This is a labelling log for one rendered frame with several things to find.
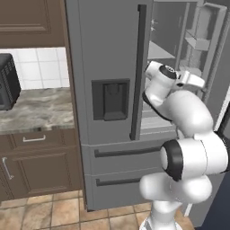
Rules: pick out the grey fridge body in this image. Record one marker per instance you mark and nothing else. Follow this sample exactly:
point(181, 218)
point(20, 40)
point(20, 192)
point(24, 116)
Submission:
point(161, 30)

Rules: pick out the grey fridge drawer front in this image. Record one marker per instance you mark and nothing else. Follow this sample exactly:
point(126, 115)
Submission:
point(113, 196)
point(119, 164)

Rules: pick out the grey fridge door with bins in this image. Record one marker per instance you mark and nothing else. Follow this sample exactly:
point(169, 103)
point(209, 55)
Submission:
point(206, 24)

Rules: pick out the brown base cupboard door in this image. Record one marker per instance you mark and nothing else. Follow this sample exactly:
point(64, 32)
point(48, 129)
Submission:
point(45, 170)

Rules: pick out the black microwave oven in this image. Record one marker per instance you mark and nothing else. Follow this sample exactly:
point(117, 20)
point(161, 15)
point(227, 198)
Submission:
point(7, 81)

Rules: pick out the grey fridge door with dispenser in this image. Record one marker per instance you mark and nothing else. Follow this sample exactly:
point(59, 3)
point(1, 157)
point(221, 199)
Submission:
point(104, 45)

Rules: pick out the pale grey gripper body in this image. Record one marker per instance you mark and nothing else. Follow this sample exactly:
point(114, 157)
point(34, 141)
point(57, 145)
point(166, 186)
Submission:
point(193, 79)

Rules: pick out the brown wall cupboard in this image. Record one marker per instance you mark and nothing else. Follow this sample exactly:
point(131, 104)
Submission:
point(27, 21)

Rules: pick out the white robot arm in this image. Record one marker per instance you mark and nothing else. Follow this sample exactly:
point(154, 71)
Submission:
point(188, 113)

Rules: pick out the brown tall side panel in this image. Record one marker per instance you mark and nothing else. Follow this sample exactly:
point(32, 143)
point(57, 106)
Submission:
point(73, 104)

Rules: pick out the brown cupboard drawer front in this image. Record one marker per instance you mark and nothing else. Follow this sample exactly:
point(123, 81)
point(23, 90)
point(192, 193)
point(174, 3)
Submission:
point(54, 138)

